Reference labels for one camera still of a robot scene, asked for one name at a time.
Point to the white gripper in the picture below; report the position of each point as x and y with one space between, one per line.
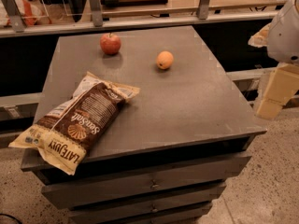
285 39

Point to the orange fruit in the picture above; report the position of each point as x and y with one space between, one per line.
164 60

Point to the brown chip bag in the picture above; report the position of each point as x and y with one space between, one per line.
64 136

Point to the orange white bag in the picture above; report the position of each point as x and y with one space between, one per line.
31 14

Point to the grey drawer cabinet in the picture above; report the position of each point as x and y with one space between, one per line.
169 152

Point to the red apple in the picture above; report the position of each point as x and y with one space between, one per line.
110 44

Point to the metal railing frame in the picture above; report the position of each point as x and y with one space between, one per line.
58 20

